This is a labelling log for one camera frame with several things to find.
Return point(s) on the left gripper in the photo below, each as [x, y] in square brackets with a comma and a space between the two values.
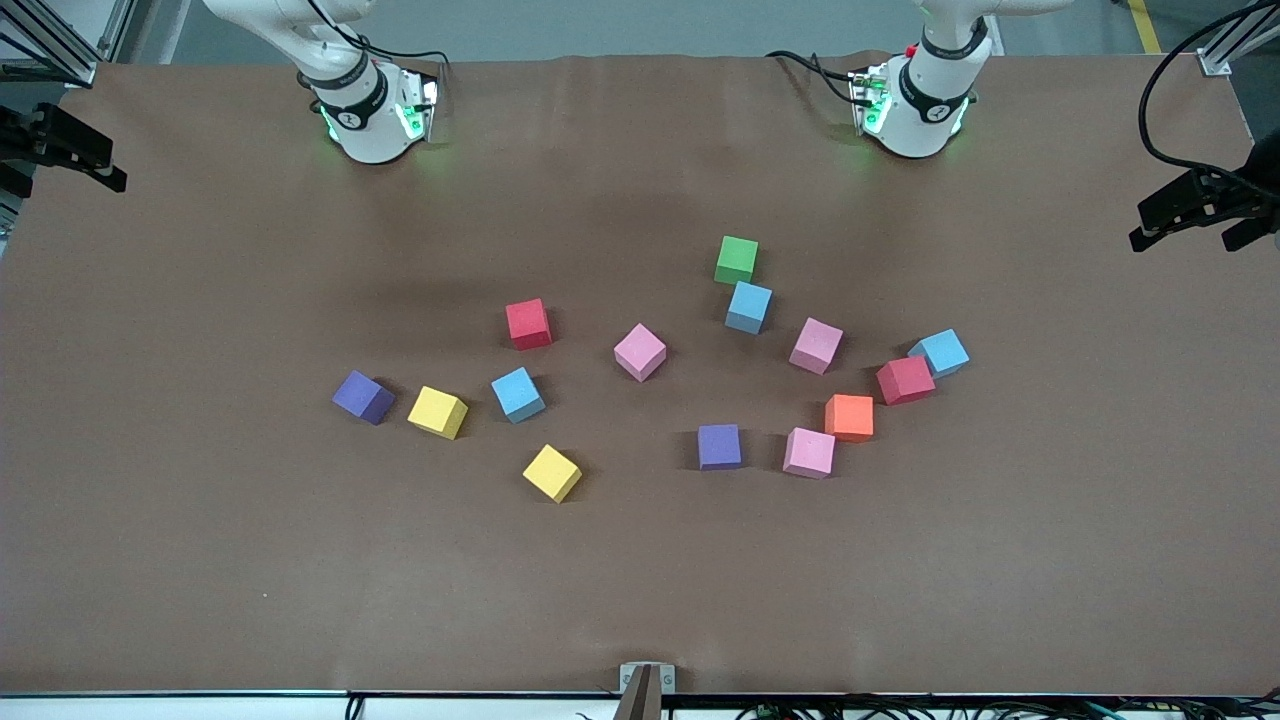
[1232, 197]

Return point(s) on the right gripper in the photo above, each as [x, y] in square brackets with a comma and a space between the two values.
[30, 140]

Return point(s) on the pink foam cube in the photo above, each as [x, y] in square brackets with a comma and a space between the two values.
[816, 344]
[809, 451]
[640, 350]

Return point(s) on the light blue foam cube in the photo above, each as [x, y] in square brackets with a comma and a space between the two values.
[517, 392]
[942, 350]
[748, 306]

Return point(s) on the green foam cube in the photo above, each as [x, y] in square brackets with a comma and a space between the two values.
[736, 260]

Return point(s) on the red foam cube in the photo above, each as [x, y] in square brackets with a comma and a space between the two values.
[527, 322]
[904, 378]

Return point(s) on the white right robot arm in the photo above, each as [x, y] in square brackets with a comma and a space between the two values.
[365, 130]

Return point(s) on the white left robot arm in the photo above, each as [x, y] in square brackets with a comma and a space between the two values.
[920, 120]

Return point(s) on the purple foam cube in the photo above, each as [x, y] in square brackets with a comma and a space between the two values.
[361, 395]
[719, 445]

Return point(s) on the orange foam cube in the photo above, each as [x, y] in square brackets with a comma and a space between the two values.
[849, 416]

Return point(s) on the brown table cover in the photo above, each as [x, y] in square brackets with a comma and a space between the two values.
[200, 560]

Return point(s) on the yellow foam cube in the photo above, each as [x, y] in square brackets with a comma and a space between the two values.
[436, 410]
[551, 471]

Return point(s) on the aluminium frame extrusion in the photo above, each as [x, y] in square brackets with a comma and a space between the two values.
[1215, 62]
[70, 68]
[115, 30]

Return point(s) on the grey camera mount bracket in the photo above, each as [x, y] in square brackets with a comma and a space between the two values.
[645, 690]

